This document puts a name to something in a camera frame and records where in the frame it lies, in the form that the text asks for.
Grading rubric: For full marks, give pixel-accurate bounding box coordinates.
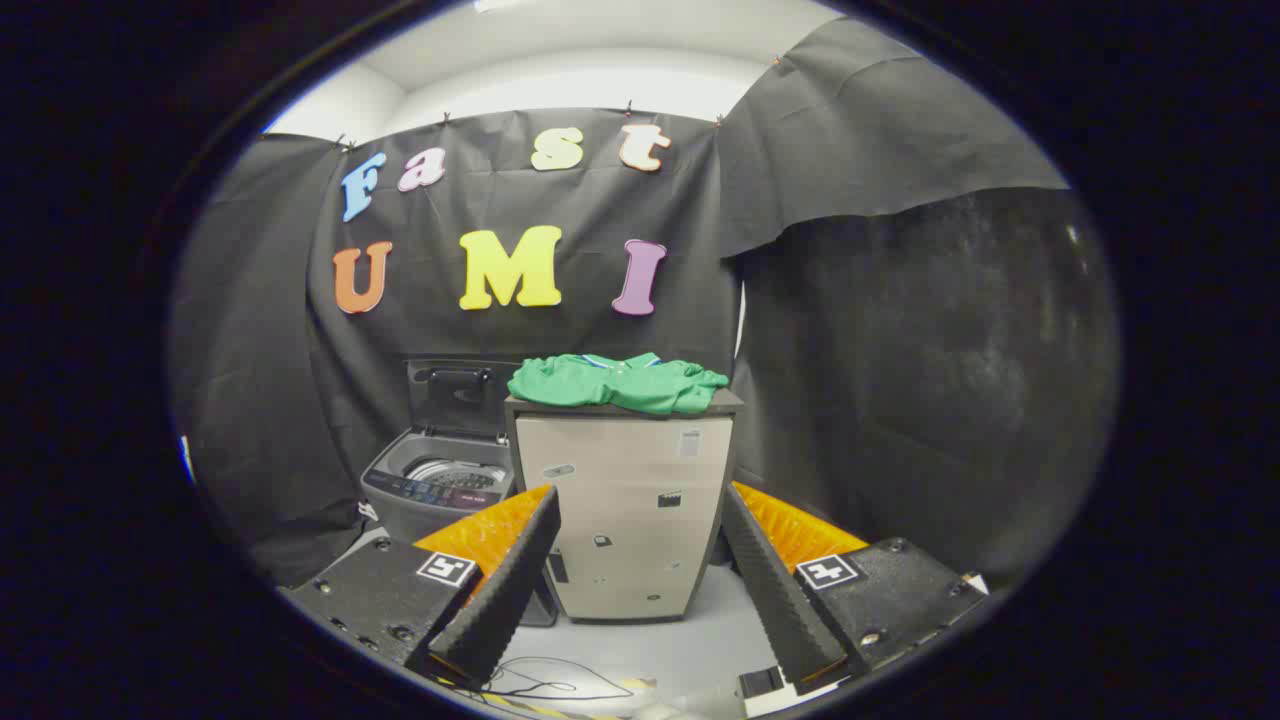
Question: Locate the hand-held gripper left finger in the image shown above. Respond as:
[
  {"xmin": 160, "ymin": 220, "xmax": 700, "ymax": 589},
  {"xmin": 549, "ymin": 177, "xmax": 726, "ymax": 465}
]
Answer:
[{"xmin": 278, "ymin": 485, "xmax": 563, "ymax": 691}]

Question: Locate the green polo shirt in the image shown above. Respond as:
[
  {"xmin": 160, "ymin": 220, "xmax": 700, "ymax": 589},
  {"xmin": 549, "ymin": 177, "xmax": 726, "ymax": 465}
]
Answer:
[{"xmin": 507, "ymin": 352, "xmax": 730, "ymax": 417}]

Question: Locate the beige cabinet with dark top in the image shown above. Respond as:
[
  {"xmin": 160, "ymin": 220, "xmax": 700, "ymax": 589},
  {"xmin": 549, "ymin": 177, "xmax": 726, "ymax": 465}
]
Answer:
[{"xmin": 503, "ymin": 388, "xmax": 746, "ymax": 623}]

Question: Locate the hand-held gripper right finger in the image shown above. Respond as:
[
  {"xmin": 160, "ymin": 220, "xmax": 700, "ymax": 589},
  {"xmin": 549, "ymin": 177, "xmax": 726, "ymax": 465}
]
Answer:
[{"xmin": 720, "ymin": 482, "xmax": 991, "ymax": 696}]

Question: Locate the black backdrop cloth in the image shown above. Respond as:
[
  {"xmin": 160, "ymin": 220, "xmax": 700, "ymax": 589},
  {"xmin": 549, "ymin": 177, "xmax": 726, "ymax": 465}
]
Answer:
[{"xmin": 170, "ymin": 15, "xmax": 1121, "ymax": 591}]

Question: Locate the grey washing machine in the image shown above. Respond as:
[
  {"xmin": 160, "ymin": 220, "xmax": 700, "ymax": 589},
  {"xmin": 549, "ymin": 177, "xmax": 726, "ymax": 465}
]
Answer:
[{"xmin": 360, "ymin": 428, "xmax": 559, "ymax": 628}]

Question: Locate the thin black cable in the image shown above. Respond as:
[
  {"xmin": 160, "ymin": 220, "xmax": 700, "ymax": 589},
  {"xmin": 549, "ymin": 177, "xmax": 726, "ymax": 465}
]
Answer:
[{"xmin": 470, "ymin": 655, "xmax": 637, "ymax": 707}]

